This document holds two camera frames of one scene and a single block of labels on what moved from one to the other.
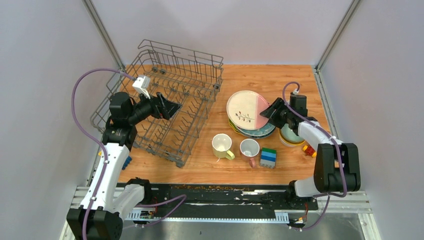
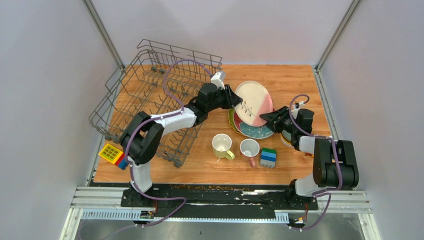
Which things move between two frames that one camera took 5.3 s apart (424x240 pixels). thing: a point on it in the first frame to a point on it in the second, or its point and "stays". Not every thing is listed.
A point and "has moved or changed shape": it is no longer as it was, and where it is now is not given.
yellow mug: x=221 y=144 stays
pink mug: x=249 y=150 stays
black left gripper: x=167 y=108 to x=231 y=98
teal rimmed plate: x=266 y=130 stays
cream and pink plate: x=243 y=110 has moved or changed shape
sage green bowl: x=288 y=137 stays
